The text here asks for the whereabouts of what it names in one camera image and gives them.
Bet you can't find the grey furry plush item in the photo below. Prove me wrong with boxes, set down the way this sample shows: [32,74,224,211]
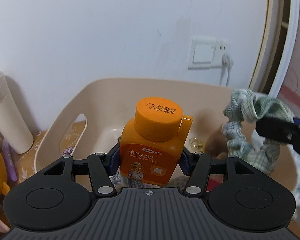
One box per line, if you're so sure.
[167,176,189,192]

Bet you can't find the brown plush keychain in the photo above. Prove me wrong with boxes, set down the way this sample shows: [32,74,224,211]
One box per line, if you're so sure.
[189,126,229,159]

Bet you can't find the green plaid scrunchie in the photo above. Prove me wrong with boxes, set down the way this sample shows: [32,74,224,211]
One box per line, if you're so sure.
[221,88,300,208]

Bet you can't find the orange cotton ball bottle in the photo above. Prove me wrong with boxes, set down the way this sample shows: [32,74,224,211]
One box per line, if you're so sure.
[120,97,193,186]

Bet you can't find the blue white tissue pack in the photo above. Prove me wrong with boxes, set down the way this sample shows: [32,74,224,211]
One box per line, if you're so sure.
[109,173,160,190]

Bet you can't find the red stapler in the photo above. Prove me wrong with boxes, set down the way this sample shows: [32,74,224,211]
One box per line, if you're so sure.
[206,174,224,192]

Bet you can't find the beige plastic storage bin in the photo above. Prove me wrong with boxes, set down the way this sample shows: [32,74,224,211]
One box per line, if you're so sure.
[33,77,300,196]

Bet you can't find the floral table mat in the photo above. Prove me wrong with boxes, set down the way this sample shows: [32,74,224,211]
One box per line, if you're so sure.
[0,121,85,184]

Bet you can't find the purple pen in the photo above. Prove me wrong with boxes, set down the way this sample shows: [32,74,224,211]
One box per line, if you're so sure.
[2,138,17,182]

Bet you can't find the white thermos bottle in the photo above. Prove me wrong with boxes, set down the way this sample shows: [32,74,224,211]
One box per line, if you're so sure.
[0,71,33,154]

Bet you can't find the white door frame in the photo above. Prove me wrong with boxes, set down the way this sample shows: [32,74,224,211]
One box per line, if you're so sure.
[269,0,300,97]

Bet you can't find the white plug and cable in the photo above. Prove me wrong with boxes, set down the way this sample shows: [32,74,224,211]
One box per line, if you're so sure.
[218,52,235,87]

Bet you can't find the white wall switch socket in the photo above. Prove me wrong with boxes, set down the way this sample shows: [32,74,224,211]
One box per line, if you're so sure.
[188,35,231,70]

